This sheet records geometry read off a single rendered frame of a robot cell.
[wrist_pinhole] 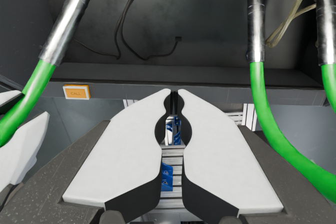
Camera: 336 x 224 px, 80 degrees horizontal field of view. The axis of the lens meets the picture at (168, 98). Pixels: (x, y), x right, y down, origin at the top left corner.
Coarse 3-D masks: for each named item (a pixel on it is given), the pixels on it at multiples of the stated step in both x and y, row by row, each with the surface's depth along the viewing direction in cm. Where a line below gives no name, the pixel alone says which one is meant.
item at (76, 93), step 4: (68, 84) 43; (72, 84) 43; (68, 88) 42; (72, 88) 42; (76, 88) 42; (88, 88) 43; (68, 92) 43; (72, 92) 43; (76, 92) 43; (80, 92) 43; (84, 92) 43; (88, 92) 44; (68, 96) 43; (72, 96) 43; (76, 96) 43; (80, 96) 43; (84, 96) 43
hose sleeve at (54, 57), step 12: (72, 0) 19; (84, 0) 19; (60, 12) 19; (72, 12) 19; (84, 12) 20; (60, 24) 18; (72, 24) 19; (48, 36) 18; (60, 36) 18; (72, 36) 19; (48, 48) 18; (60, 48) 18; (48, 60) 18; (60, 60) 19
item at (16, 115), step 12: (36, 72) 18; (48, 72) 18; (36, 84) 18; (24, 96) 17; (36, 96) 18; (12, 108) 17; (24, 108) 17; (0, 120) 16; (12, 120) 16; (0, 132) 15; (12, 132) 16; (0, 144) 15
